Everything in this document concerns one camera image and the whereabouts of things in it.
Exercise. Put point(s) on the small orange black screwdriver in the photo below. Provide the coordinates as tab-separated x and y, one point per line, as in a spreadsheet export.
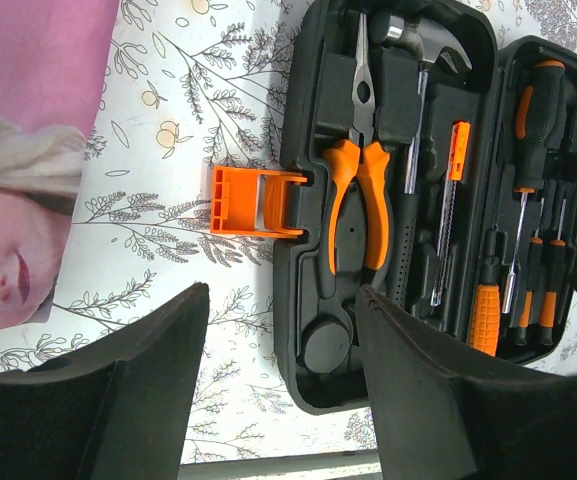
532	280

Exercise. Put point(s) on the black handled steel hammer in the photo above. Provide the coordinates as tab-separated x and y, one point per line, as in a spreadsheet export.
428	41

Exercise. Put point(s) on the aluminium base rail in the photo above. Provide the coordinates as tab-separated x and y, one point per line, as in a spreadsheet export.
361	464

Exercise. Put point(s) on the purple folded cloth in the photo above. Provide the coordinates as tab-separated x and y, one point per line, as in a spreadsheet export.
53	57

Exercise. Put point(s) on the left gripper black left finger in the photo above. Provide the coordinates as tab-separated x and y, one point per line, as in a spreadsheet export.
117	408

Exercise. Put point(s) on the floral patterned table mat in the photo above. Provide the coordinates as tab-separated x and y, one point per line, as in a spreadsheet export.
188	85

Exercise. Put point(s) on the orange handled utility knife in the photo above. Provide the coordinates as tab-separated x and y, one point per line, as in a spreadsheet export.
455	168

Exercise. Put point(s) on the orange handled pliers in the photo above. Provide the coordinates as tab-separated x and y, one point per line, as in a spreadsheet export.
361	157

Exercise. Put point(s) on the large orange black screwdriver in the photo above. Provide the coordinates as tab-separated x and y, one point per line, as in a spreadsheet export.
539	115

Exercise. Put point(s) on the orange ribbed bit driver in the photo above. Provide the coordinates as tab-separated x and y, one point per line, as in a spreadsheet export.
486	314

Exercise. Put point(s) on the orange case latch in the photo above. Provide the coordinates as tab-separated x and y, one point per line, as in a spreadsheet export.
252	202

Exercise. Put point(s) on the thin orange precision screwdriver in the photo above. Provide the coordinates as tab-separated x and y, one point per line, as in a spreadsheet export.
556	270

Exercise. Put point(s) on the black plastic tool case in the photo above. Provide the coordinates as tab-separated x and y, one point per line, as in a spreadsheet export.
316	336

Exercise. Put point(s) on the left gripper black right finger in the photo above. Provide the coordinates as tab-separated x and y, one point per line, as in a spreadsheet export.
443	410

